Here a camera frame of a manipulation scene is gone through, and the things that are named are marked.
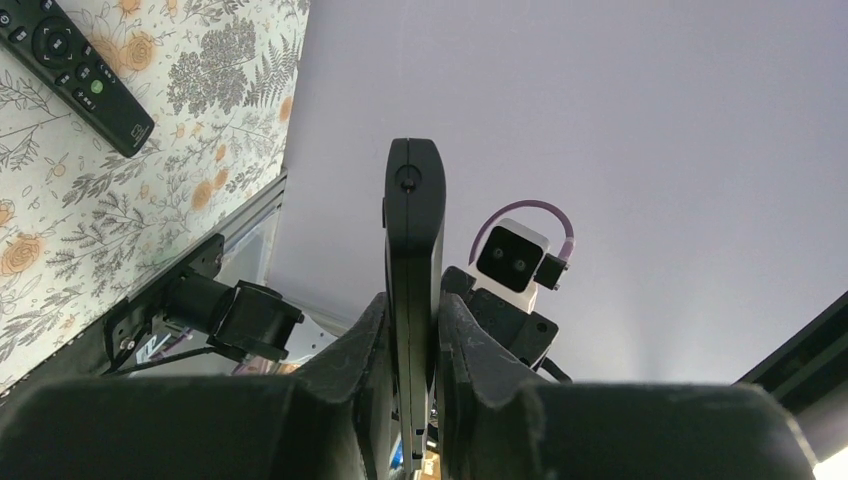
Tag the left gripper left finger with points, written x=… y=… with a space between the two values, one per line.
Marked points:
x=329 y=419

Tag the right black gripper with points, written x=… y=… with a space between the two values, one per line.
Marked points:
x=527 y=336

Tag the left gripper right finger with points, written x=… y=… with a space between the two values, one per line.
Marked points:
x=498 y=419

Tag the black remote control back up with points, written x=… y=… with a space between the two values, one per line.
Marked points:
x=413 y=211

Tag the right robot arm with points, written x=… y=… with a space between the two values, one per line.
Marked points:
x=249 y=319

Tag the black remote control with buttons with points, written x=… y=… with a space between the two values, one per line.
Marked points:
x=40 y=35

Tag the floral table mat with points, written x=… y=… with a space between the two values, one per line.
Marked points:
x=81 y=225

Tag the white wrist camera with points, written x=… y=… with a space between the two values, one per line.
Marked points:
x=514 y=261

